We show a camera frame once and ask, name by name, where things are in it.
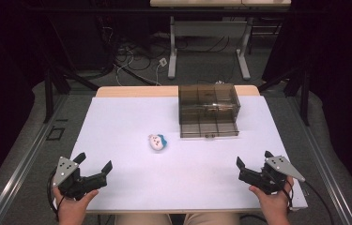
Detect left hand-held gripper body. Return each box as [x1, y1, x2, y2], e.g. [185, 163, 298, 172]
[52, 156, 109, 202]

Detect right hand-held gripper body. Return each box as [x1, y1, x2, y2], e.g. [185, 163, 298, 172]
[237, 155, 307, 196]

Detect smoky transparent drawer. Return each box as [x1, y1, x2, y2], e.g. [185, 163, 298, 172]
[179, 121, 240, 140]

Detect white and blue plush toy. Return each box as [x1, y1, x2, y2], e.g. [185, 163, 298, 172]
[147, 133, 168, 153]

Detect smoky transparent storage box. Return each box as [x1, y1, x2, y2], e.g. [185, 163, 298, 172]
[177, 82, 241, 127]

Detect person's right hand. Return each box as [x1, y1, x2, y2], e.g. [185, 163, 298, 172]
[248, 175, 295, 220]

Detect person's left hand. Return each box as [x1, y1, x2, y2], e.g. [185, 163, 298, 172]
[53, 186, 99, 220]

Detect white table mat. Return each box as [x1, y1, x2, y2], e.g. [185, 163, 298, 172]
[69, 95, 309, 214]

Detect person's legs in beige trousers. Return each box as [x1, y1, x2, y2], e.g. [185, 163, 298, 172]
[115, 213, 241, 225]

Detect black metal stand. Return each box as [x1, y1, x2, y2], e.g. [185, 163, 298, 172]
[257, 60, 311, 127]
[42, 64, 100, 124]

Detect wooden table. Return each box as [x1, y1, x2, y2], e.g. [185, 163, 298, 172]
[84, 84, 309, 216]

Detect white-legged desk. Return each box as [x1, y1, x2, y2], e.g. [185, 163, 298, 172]
[149, 0, 292, 81]

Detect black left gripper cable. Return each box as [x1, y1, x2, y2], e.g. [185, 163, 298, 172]
[47, 169, 61, 221]

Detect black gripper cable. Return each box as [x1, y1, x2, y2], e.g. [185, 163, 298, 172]
[301, 180, 335, 225]
[47, 169, 61, 221]

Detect metal floor rail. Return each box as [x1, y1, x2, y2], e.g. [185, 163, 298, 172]
[288, 93, 352, 225]
[0, 93, 69, 225]

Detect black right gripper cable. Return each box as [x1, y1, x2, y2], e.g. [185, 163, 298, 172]
[301, 180, 335, 225]

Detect tangle of floor cables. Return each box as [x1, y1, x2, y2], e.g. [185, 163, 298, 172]
[101, 24, 237, 87]

